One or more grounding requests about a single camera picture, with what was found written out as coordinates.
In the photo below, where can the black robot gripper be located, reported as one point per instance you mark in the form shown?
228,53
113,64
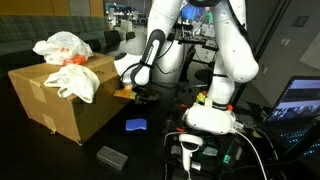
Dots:
147,96

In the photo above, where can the blue sponge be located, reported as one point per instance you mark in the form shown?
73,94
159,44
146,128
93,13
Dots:
136,124

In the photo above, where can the white knitted cloth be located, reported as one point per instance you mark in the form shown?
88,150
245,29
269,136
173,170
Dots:
74,79

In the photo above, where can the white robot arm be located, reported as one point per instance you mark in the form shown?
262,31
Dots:
235,61

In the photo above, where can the cardboard box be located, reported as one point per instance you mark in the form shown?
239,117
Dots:
70,117

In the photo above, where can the white VR headset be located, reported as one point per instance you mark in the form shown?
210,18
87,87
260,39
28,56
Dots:
212,120

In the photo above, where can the grey whiteboard eraser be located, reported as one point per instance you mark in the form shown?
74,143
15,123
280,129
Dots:
112,158

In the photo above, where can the white VR controller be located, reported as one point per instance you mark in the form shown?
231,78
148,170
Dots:
190,143

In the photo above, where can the white plastic bag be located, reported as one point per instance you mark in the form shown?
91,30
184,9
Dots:
63,48

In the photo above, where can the green plaid sofa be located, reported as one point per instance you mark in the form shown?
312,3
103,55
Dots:
20,33

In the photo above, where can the open laptop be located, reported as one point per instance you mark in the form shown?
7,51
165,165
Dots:
292,120

